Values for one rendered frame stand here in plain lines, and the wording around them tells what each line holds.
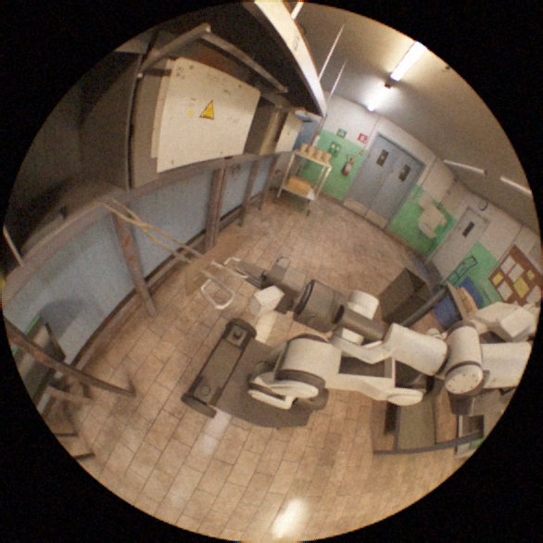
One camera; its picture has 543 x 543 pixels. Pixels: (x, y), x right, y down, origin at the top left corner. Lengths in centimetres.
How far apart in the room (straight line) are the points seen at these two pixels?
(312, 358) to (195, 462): 93
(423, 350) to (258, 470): 107
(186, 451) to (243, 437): 33
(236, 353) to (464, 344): 93
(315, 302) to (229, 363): 73
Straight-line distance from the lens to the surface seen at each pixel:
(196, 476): 122
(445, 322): 359
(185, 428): 115
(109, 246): 87
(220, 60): 101
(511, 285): 388
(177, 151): 70
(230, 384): 97
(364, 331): 32
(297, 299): 31
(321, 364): 51
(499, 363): 44
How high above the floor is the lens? 113
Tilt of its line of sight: 43 degrees down
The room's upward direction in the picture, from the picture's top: 24 degrees clockwise
